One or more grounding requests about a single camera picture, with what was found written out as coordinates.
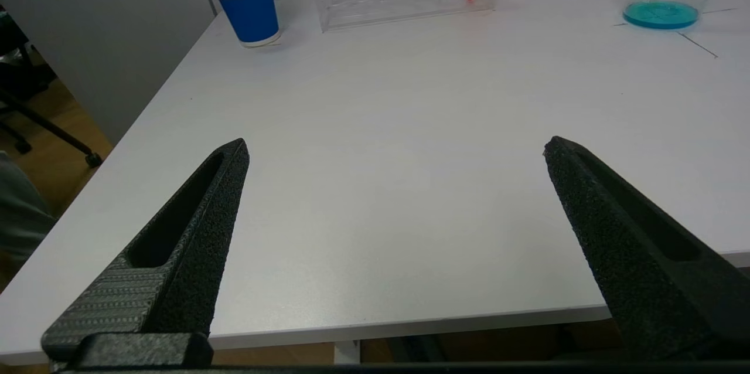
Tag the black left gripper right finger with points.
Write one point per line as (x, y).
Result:
(638, 262)

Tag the white table leg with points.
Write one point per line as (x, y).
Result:
(347, 352)

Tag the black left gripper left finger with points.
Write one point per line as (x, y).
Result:
(176, 262)

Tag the blue white paper cup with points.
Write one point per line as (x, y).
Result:
(252, 10)

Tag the black chair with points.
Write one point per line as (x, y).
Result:
(35, 116)

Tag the seated person in grey trousers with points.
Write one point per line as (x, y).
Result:
(20, 216)

